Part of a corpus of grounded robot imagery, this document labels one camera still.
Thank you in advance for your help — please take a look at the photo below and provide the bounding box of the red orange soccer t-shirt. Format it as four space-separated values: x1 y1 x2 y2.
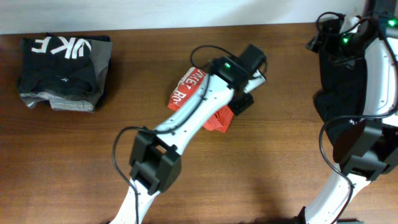
168 67 234 133

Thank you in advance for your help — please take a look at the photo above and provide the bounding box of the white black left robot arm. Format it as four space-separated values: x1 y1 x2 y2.
111 55 267 224

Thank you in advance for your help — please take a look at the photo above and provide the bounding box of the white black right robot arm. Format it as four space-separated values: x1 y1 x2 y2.
294 0 397 223

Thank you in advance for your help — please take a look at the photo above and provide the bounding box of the crumpled black garment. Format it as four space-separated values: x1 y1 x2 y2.
313 54 367 122

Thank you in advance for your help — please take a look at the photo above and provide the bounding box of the folded grey garment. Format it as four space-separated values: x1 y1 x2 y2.
18 37 98 113

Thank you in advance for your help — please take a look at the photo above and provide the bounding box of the folded navy garment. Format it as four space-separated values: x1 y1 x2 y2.
91 35 113 108

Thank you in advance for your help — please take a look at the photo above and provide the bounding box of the folded black Nike shirt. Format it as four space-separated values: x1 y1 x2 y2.
19 36 97 96

